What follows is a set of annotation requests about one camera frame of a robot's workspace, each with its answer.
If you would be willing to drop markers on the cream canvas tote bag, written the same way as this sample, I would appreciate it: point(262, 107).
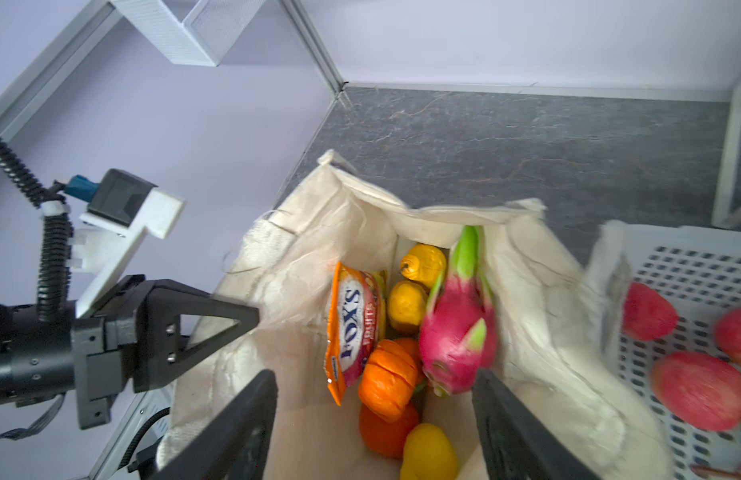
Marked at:
point(312, 269)

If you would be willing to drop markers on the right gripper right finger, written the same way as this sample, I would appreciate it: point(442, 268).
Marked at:
point(514, 443)

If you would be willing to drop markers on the orange pumpkin vegetable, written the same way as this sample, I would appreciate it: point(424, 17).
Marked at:
point(390, 378)

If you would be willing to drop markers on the yellow orange mango fruit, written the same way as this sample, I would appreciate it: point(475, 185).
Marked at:
point(423, 264)

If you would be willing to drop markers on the pink dragon fruit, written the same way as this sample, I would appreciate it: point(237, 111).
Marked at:
point(459, 333)

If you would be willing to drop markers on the red apple back left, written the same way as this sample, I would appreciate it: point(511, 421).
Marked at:
point(647, 315)

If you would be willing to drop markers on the red apple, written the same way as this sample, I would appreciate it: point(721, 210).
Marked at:
point(699, 389)
point(647, 315)
point(727, 335)

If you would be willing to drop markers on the yellow lemon fruit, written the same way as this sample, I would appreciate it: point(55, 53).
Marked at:
point(428, 454)

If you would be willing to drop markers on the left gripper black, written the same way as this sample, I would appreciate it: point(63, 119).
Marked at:
point(148, 332)

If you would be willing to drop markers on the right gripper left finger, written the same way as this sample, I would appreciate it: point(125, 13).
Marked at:
point(235, 444)

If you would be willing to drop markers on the red tomato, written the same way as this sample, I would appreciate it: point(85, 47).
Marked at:
point(384, 438)

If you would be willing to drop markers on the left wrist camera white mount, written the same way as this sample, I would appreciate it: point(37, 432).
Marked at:
point(121, 210)

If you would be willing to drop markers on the red apple front middle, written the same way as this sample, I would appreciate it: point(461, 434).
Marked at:
point(727, 335)

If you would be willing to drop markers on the orange snack bag top shelf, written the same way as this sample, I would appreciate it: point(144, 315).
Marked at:
point(356, 317)

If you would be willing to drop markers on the red apple front left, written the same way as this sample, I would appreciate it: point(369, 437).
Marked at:
point(699, 389)

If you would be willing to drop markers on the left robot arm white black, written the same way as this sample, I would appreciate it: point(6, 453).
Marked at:
point(35, 351)

